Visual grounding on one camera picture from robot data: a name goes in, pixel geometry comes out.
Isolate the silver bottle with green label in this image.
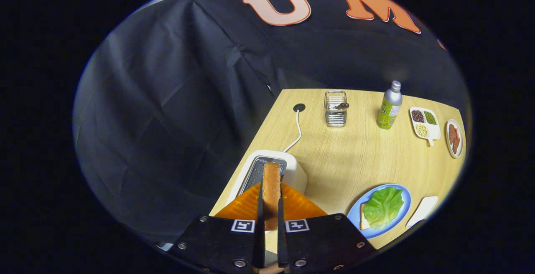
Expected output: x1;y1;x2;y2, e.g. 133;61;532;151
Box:
377;81;403;130

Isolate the white square plate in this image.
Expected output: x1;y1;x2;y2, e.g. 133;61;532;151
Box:
405;196;438;229

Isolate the metal wire holder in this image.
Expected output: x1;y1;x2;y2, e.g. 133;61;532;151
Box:
324;91;348;127

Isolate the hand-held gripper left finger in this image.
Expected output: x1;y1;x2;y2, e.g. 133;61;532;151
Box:
169;182;266;272

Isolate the blue round plate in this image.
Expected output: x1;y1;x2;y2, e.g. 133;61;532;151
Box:
347;183;412;239

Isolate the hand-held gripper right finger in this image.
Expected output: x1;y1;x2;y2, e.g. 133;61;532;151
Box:
277;182;377;273

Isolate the white toaster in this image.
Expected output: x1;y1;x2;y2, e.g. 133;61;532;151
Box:
226;150;308;208

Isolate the green lettuce leaf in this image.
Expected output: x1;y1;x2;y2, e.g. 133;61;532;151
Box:
362;187;405;230

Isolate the toasted bread slice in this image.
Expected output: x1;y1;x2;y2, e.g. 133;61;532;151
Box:
262;162;281;231

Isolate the white bread slice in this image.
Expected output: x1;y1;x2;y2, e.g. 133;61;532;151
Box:
359;203;373;231

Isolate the white oval plate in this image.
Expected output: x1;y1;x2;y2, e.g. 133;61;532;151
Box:
445;119;464;159

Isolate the white toaster cable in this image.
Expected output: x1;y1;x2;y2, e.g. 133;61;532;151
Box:
283;109;302;153

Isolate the white divided dish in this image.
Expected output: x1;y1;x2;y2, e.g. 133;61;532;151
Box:
410;107;441;146

